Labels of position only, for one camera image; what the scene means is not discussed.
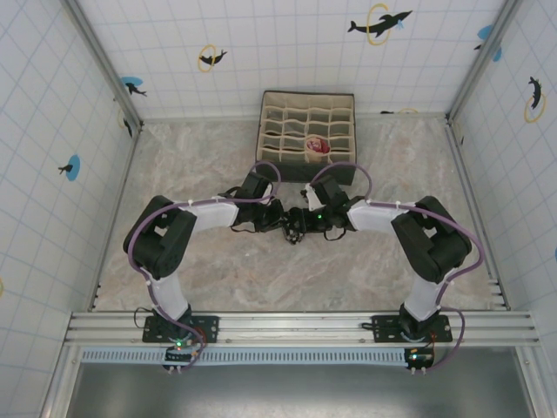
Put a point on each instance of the black white striped sock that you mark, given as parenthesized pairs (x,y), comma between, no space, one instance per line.
(294,238)

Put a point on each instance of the beige red purple sock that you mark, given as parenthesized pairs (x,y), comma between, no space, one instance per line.
(317,146)

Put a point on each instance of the grey fabric divider organizer box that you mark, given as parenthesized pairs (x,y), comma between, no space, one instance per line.
(287,130)

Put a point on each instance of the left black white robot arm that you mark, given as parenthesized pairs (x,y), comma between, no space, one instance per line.
(213,215)

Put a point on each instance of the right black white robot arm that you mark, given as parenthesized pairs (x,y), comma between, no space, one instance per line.
(374,215)

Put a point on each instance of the marble pattern table cover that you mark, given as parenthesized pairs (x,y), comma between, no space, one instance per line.
(283,278)

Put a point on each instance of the grey metal sheet panel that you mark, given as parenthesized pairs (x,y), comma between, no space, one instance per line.
(304,392)

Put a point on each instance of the dolphin blue oval sticker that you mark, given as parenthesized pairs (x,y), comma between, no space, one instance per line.
(71,167)
(489,37)
(132,86)

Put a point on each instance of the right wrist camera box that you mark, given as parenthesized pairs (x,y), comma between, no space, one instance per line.
(330,190)

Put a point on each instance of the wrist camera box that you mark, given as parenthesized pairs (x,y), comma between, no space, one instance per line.
(330,190)
(257,187)

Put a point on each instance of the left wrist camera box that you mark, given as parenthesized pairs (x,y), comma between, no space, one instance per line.
(257,187)

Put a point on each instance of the aluminium mounting rail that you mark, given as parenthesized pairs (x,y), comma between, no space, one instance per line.
(283,326)

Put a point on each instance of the aluminium frame back rail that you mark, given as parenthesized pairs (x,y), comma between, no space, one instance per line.
(196,118)

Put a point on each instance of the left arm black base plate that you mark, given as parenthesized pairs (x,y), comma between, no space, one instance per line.
(209,326)

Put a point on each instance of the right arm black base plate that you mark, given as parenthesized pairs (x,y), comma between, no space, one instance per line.
(385,326)

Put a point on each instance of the aluminium frame side rail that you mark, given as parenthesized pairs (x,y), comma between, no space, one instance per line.
(469,178)
(126,178)

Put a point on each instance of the aluminium frame post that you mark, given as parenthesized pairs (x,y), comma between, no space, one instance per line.
(483,56)
(104,61)

